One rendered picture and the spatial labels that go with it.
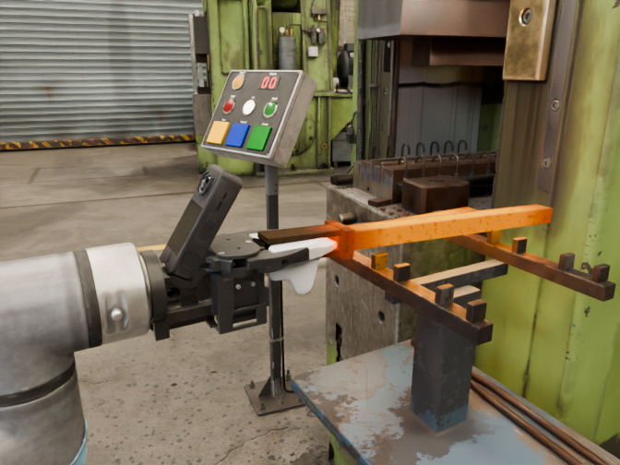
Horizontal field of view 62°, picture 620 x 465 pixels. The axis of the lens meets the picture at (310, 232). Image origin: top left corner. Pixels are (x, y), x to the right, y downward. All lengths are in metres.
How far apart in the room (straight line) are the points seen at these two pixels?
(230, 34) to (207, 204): 5.59
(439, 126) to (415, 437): 0.95
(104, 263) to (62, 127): 8.59
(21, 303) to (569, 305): 0.85
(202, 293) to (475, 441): 0.46
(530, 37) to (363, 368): 0.64
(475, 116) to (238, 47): 4.68
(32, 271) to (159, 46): 8.60
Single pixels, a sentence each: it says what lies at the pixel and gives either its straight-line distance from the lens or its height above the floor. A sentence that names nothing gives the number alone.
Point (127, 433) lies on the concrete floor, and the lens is 2.01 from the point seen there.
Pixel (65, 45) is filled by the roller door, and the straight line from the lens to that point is 9.00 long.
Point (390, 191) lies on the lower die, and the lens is 1.17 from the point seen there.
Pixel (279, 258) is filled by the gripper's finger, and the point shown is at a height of 1.03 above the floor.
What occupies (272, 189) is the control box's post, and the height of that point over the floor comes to 0.82.
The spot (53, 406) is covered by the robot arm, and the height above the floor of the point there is 0.93.
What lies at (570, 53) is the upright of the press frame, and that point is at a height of 1.23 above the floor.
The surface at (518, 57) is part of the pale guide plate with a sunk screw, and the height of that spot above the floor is 1.22.
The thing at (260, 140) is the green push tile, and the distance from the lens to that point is 1.54.
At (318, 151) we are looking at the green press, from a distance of 6.14.
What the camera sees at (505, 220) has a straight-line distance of 0.76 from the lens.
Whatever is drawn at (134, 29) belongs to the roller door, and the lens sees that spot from 9.03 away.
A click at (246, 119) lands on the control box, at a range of 1.64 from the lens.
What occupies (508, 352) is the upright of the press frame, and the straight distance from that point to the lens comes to 1.16.
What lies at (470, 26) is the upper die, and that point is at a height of 1.29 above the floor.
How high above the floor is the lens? 1.20
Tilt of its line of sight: 18 degrees down
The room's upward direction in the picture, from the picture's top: straight up
